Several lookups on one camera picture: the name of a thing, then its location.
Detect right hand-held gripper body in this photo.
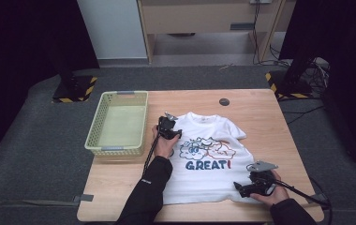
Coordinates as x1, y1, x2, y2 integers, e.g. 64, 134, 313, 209
247, 160, 279, 197

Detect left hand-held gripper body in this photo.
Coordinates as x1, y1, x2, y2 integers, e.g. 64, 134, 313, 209
156, 112, 179, 141

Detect white printed t-shirt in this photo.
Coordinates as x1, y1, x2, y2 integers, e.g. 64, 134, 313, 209
162, 112, 262, 206

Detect person's left hand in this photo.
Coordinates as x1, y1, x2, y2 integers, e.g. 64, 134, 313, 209
152, 124, 180, 159

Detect person's right hand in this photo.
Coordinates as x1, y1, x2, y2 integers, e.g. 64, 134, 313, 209
250, 170, 290, 207

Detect pale green plastic basket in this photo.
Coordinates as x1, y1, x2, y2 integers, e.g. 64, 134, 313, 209
84, 90, 149, 158

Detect grey tape piece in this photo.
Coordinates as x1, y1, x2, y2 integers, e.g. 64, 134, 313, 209
72, 193, 95, 203
306, 192, 328, 203

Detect hazard-striped black stand base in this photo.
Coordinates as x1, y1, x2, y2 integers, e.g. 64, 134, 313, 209
52, 74, 98, 104
264, 69, 314, 100

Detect white cabinet panel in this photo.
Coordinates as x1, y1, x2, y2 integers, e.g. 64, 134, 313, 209
77, 0, 149, 60

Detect black curtain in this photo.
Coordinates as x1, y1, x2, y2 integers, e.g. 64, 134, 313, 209
278, 0, 356, 172
0, 0, 101, 177

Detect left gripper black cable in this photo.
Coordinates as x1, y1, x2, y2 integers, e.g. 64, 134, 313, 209
141, 130, 162, 179

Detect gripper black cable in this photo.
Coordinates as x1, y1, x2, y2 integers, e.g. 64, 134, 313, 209
274, 178, 334, 225
141, 130, 162, 179

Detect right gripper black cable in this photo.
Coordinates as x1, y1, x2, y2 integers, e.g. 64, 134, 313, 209
274, 178, 334, 225

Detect black floor cable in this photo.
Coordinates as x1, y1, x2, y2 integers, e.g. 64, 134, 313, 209
283, 105, 326, 126

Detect bundle of black cables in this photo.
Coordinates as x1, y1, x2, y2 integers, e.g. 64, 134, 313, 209
304, 56, 332, 97

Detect hanging black cables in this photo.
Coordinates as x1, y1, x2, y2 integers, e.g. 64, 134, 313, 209
251, 0, 291, 68

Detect grey drawer handle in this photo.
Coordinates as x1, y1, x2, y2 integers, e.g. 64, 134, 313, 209
230, 22, 256, 31

